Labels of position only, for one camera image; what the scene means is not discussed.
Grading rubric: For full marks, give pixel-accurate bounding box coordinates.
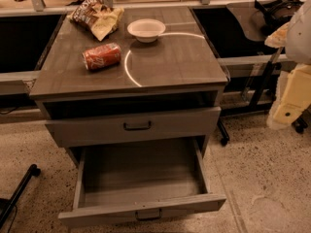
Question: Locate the closed grey top drawer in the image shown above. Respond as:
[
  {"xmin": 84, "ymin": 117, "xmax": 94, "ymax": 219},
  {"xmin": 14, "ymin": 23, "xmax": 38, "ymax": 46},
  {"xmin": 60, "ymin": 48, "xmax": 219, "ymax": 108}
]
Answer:
[{"xmin": 46, "ymin": 107, "xmax": 221, "ymax": 148}]

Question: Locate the white paper bowl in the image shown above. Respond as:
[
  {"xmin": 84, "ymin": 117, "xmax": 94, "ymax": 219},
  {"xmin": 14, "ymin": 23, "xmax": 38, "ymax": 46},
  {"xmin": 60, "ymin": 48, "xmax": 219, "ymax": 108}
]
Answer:
[{"xmin": 127, "ymin": 18, "xmax": 166, "ymax": 43}]

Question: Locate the open grey middle drawer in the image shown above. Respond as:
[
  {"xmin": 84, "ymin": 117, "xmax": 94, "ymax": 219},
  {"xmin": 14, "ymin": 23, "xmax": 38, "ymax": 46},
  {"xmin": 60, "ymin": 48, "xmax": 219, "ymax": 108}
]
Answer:
[{"xmin": 58, "ymin": 138, "xmax": 226, "ymax": 228}]

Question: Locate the brown chip bag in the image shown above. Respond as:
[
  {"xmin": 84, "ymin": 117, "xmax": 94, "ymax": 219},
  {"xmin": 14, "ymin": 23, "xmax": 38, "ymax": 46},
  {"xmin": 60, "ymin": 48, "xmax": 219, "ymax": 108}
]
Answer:
[{"xmin": 68, "ymin": 0, "xmax": 124, "ymax": 41}]

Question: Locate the grey drawer cabinet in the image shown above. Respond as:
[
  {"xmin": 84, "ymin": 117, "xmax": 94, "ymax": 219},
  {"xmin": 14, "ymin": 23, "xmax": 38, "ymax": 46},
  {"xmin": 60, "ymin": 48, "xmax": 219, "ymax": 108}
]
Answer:
[{"xmin": 29, "ymin": 5, "xmax": 229, "ymax": 229}]

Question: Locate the black VR headset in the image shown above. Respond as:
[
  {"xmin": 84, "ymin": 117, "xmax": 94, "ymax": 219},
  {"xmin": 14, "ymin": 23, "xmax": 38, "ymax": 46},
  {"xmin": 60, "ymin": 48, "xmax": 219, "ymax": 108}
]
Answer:
[{"xmin": 255, "ymin": 0, "xmax": 302, "ymax": 29}]

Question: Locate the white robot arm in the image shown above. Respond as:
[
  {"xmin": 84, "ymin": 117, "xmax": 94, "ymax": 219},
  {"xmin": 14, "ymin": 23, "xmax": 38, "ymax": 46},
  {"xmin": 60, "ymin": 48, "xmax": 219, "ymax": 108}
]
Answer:
[{"xmin": 264, "ymin": 0, "xmax": 311, "ymax": 130}]

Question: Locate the red coke can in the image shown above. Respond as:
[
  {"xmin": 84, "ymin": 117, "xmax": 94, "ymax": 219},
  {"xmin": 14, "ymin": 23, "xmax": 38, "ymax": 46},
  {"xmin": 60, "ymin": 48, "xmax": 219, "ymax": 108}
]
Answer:
[{"xmin": 82, "ymin": 43, "xmax": 121, "ymax": 71}]

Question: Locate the black floor stand leg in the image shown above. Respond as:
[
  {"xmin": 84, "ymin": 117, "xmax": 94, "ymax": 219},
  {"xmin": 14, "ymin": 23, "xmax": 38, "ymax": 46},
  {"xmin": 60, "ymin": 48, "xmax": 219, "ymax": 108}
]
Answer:
[{"xmin": 0, "ymin": 164, "xmax": 41, "ymax": 228}]

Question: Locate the black side table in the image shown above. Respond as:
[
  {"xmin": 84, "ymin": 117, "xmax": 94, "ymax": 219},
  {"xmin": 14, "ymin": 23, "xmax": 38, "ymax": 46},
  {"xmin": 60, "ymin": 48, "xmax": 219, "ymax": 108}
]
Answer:
[{"xmin": 217, "ymin": 1, "xmax": 309, "ymax": 147}]

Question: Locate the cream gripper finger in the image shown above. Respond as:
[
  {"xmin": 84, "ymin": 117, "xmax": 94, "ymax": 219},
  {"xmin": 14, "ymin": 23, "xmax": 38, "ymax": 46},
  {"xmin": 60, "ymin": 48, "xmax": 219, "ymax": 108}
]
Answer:
[
  {"xmin": 264, "ymin": 23, "xmax": 289, "ymax": 49},
  {"xmin": 266, "ymin": 64, "xmax": 311, "ymax": 130}
]

